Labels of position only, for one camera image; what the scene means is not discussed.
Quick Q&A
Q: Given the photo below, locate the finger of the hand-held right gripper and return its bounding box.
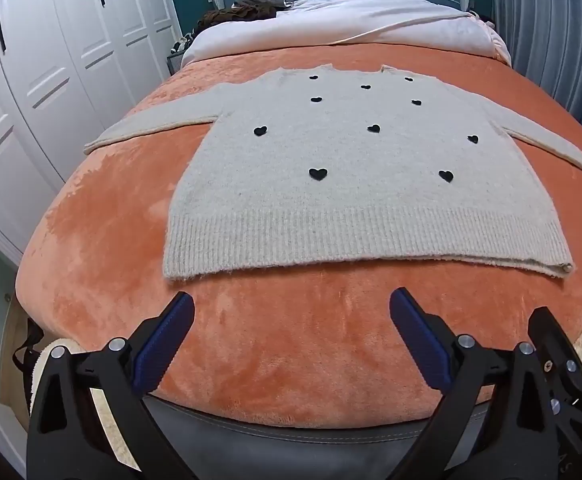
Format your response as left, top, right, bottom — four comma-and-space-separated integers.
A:
528, 306, 582, 480

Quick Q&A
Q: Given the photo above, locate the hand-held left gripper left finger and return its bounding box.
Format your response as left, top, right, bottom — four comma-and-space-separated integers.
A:
26, 290, 197, 480

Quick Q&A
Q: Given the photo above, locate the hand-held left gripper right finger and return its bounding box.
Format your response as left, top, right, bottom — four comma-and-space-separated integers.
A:
389, 287, 567, 480

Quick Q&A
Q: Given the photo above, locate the beige sweater with black hearts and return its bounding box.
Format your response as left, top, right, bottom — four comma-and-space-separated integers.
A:
83, 62, 582, 281

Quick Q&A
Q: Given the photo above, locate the orange plush blanket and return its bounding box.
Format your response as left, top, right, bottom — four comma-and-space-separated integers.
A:
15, 40, 582, 431

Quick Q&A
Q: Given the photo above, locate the black bedside rack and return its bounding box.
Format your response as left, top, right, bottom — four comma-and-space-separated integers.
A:
168, 35, 192, 76

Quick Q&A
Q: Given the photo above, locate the pink ruffled pillow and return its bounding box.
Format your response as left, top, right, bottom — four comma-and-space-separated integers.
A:
474, 12, 512, 66

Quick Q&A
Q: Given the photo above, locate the blue-grey curtain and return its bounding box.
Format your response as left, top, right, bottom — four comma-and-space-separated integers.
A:
488, 0, 582, 126

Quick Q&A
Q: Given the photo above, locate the white wardrobe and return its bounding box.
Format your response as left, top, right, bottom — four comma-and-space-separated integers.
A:
0, 0, 182, 266

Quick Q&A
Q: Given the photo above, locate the white duvet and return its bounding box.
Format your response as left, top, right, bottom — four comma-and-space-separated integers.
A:
180, 0, 512, 68

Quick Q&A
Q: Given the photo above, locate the dark brown clothing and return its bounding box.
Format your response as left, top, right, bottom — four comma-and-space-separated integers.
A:
196, 4, 282, 31

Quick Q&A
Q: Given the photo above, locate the black bag strap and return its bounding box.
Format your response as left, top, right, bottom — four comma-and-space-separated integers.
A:
13, 317, 46, 391

